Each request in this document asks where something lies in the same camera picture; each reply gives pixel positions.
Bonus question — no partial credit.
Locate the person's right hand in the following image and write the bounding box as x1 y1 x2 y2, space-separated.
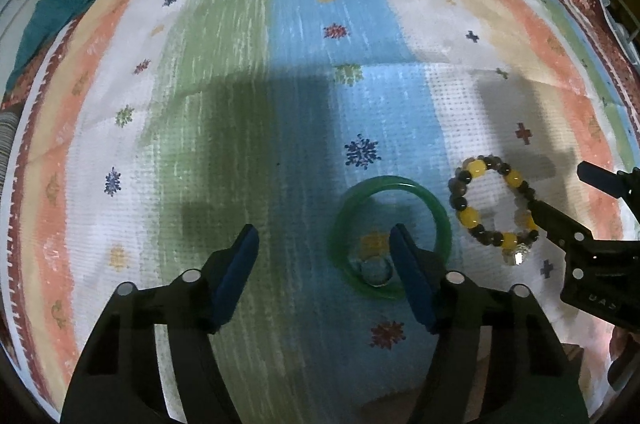
606 323 640 391

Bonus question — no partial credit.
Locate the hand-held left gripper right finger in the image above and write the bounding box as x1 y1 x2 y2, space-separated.
390 224 591 424

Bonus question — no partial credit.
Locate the striped pastel mat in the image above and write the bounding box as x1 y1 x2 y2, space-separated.
0 0 640 424

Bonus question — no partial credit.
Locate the grey striped pillow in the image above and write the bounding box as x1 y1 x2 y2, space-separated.
0 109 21 185

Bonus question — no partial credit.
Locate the green jade bangle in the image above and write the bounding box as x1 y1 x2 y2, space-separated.
327 175 453 302

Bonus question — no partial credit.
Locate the yellow and dark bead bracelet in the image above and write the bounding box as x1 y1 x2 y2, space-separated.
446 154 542 265

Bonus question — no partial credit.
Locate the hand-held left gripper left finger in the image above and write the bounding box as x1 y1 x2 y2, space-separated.
60 224 261 424

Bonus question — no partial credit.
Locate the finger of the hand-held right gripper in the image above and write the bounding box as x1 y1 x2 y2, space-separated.
577 161 640 201
530 199 596 255

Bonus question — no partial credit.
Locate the silver finger ring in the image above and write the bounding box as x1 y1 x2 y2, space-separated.
350 254 396 289

